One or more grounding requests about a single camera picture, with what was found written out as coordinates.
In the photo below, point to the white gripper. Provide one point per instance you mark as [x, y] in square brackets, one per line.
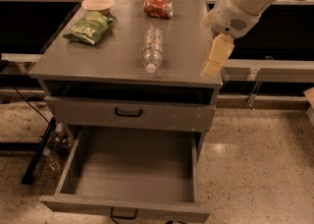
[232, 16]

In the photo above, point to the clear plastic water bottle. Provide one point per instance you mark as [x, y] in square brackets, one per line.
[152, 53]

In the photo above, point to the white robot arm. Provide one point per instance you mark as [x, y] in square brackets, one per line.
[253, 7]

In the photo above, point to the grey drawer cabinet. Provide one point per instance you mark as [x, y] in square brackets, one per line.
[113, 68]

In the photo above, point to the open grey bottom drawer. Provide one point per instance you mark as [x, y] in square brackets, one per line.
[131, 174]

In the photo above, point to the grey middle drawer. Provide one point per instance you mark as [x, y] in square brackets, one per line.
[131, 114]

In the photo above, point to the beige paper bowl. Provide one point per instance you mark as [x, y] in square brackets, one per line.
[101, 6]

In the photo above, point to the green chip bag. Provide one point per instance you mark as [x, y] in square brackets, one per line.
[89, 29]

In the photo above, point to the bottles on floor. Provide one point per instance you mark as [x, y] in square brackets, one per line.
[59, 145]

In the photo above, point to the black stand leg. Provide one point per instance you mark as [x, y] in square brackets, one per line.
[28, 177]

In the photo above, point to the clear acrylic bracket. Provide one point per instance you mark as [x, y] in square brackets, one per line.
[252, 95]

